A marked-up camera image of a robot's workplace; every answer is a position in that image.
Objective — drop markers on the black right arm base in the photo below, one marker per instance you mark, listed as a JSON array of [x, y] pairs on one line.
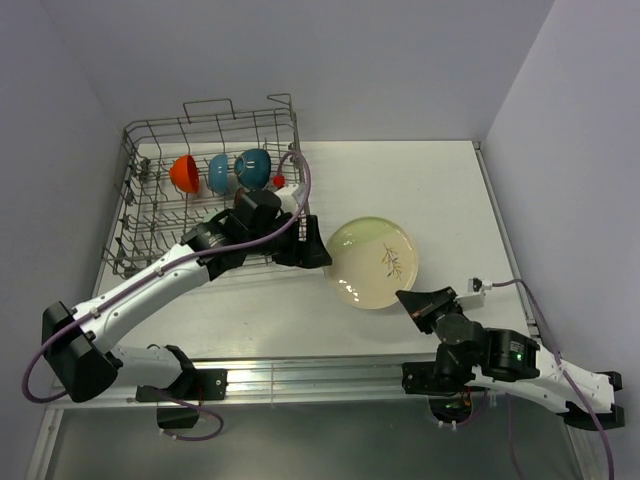
[[418, 378]]

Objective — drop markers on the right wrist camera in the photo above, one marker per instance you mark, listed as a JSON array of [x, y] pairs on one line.
[[475, 297]]

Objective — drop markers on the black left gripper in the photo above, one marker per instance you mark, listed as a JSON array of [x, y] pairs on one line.
[[311, 252]]

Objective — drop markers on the red floral plate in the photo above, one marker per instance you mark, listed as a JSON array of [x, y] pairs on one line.
[[240, 199]]

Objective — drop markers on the dark blue bowl beige inside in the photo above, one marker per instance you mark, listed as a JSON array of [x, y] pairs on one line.
[[253, 168]]

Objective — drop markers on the orange bowl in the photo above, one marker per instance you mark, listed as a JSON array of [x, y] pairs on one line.
[[184, 174]]

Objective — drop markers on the beige round plate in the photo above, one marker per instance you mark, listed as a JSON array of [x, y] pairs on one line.
[[372, 258]]

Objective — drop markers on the light blue bowl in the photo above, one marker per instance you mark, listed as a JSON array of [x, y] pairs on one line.
[[217, 176]]

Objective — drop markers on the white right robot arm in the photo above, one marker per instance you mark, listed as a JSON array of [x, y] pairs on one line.
[[470, 355]]

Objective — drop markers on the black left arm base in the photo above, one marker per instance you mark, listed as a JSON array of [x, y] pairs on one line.
[[181, 405]]

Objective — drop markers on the grey wire dish rack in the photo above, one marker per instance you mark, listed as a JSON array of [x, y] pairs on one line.
[[152, 213]]

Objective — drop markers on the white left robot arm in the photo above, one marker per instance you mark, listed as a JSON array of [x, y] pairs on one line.
[[81, 344]]

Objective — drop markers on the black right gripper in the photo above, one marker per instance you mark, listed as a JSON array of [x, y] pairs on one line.
[[421, 304]]

